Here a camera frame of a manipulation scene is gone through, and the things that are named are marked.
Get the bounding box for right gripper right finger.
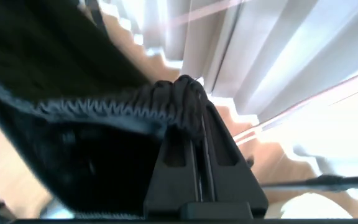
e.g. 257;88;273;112
201;101;269;218

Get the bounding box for black shorts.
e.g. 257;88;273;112
0;0;209;218

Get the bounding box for black clothes rack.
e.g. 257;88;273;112
261;173;358;192

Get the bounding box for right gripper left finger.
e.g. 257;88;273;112
144;124;202;218

